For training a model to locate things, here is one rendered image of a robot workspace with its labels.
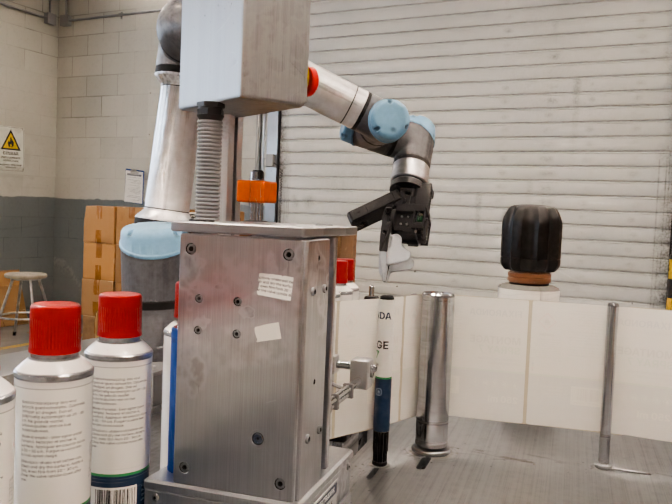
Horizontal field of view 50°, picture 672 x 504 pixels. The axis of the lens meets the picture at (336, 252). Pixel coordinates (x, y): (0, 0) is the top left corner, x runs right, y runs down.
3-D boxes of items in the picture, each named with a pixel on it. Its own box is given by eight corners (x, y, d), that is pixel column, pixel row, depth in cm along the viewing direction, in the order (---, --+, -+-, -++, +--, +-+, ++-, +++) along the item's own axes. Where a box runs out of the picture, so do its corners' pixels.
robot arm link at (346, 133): (356, 97, 139) (409, 115, 141) (345, 106, 150) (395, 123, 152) (344, 136, 139) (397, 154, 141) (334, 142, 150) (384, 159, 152)
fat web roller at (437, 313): (446, 459, 82) (455, 295, 81) (407, 454, 84) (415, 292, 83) (453, 448, 87) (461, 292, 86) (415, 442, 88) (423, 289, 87)
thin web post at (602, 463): (612, 471, 81) (623, 304, 80) (594, 469, 81) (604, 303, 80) (611, 466, 83) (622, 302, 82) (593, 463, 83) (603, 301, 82)
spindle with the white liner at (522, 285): (553, 427, 97) (566, 204, 96) (486, 418, 100) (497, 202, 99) (554, 411, 106) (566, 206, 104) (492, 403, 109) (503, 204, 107)
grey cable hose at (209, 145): (211, 273, 89) (217, 100, 88) (186, 271, 90) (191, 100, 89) (224, 271, 92) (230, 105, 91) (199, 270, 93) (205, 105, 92)
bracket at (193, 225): (304, 238, 52) (305, 224, 52) (168, 230, 55) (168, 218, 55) (357, 235, 64) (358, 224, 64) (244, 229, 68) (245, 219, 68)
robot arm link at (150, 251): (116, 303, 121) (114, 222, 121) (125, 294, 134) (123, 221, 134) (189, 301, 123) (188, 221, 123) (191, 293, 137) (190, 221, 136)
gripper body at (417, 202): (421, 230, 134) (430, 176, 140) (377, 228, 137) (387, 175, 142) (427, 250, 141) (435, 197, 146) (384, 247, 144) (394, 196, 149)
